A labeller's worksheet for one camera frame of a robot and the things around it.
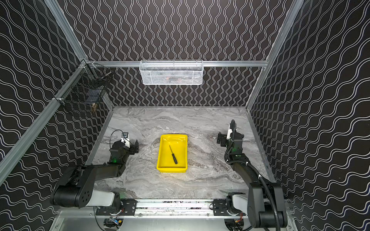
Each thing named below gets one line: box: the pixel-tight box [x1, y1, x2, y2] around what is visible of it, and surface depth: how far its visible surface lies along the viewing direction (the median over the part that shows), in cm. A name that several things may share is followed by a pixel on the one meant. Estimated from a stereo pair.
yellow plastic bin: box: [156, 134, 188, 173], surface depth 94 cm
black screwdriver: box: [169, 144, 178, 165], surface depth 92 cm
